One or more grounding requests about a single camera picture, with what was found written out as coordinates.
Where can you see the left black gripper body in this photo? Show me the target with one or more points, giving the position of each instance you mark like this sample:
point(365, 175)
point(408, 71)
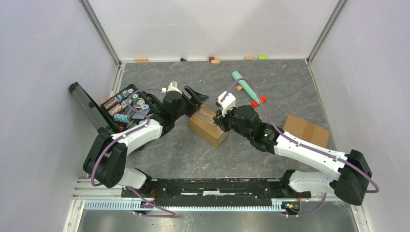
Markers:
point(190, 105)

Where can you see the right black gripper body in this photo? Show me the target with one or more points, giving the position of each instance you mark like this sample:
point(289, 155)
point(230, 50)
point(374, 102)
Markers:
point(228, 122)

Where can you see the brown cardboard express box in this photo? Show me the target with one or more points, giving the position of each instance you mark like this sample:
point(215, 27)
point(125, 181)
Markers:
point(202, 123)

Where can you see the red box cutter knife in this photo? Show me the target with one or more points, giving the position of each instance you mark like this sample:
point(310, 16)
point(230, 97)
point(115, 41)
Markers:
point(216, 121)

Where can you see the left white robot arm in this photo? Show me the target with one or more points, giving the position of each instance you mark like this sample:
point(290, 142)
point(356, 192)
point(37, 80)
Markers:
point(106, 160)

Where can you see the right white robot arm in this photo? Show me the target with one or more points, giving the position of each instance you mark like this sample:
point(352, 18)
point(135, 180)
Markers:
point(346, 175)

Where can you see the flat brown cardboard box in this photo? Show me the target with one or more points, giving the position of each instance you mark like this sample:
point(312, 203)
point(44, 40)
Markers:
point(306, 131)

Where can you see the small brown wooden cube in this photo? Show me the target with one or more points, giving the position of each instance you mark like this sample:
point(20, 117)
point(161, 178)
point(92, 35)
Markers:
point(239, 88)

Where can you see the tan block far left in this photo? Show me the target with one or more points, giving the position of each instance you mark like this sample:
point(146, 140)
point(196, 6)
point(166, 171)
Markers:
point(141, 59)

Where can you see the black case with poker chips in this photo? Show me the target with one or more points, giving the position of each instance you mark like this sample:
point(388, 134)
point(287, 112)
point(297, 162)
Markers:
point(126, 122)

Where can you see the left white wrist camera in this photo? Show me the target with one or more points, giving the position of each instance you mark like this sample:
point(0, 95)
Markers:
point(171, 87)

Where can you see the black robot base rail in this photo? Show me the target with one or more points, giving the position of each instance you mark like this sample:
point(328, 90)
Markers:
point(229, 192)

